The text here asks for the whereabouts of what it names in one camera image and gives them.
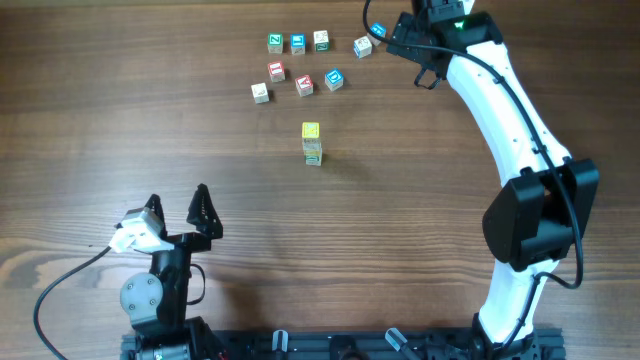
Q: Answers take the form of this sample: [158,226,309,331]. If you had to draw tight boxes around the right camera cable black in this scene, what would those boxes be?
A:
[362,0,585,360]

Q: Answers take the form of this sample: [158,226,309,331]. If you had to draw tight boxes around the plain block green side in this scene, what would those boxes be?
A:
[313,30,330,52]

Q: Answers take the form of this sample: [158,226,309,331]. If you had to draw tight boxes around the yellow top block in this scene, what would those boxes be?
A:
[302,122,320,140]

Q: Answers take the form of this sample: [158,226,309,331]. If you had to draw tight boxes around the white block teal side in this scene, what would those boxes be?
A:
[305,154,322,163]

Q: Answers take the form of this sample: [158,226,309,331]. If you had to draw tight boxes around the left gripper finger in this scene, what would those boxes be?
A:
[186,183,223,239]
[145,194,167,235]

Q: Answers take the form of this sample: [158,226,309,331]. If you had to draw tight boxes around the yellow sided picture block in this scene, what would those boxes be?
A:
[304,148,322,157]

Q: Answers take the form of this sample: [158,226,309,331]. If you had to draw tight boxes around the blue block far right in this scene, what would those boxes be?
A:
[367,22,387,46]

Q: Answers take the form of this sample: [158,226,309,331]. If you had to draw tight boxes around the blue D block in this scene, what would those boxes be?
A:
[325,68,344,91]

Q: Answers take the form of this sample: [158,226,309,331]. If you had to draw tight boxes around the plain block red side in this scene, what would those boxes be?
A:
[251,83,270,104]

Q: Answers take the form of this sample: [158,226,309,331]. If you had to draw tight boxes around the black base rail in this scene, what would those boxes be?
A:
[119,327,567,360]

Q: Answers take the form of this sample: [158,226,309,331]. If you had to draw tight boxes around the blue top block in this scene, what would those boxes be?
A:
[290,33,306,55]

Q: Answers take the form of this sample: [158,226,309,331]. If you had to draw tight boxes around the red A block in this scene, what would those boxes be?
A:
[295,75,314,97]

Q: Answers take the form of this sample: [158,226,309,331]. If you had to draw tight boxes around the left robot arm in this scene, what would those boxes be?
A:
[110,184,227,360]

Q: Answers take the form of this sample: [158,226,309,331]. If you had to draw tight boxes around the white block blue side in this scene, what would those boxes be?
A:
[353,36,373,59]

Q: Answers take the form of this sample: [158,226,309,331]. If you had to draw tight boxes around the red top block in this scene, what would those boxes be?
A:
[267,61,286,82]

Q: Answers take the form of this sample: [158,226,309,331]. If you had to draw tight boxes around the green N block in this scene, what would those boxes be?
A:
[267,33,284,54]

